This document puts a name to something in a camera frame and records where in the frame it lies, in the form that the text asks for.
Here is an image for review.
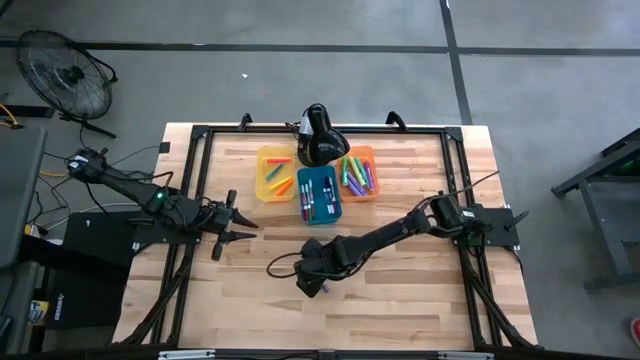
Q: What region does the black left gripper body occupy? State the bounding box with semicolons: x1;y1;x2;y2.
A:
201;188;239;262

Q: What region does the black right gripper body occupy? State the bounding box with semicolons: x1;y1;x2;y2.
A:
293;237;352;300

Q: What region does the fat teal highlighter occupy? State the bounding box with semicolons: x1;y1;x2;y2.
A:
354;156;370;185

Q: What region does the yellow plastic bin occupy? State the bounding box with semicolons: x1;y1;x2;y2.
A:
254;144;297;204

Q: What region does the teal plastic bin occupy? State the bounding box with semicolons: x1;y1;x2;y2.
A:
295;165;344;226

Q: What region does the orange plastic bin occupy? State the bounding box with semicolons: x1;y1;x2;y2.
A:
337;144;380;204

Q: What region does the black equipment case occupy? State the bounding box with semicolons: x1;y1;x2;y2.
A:
44;212;139;331

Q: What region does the grey side table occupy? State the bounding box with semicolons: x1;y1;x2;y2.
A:
0;127;49;356

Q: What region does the small printed box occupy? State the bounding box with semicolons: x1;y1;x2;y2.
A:
27;298;51;326

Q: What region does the black floor fan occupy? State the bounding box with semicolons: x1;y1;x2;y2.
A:
16;29;120;140

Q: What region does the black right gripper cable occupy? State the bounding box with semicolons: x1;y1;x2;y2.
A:
265;251;304;280

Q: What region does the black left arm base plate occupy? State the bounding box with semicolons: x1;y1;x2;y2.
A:
127;209;202;246

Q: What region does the silver bracket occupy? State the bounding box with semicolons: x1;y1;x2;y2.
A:
438;351;495;360
158;349;216;360

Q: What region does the black aluminium table frame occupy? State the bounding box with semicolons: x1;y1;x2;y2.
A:
112;112;539;351

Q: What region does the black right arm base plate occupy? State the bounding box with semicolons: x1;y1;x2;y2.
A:
452;203;521;249

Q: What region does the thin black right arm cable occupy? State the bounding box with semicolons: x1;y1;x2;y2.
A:
424;169;501;201

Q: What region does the black metal cart frame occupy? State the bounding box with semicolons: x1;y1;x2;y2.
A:
549;127;640;291

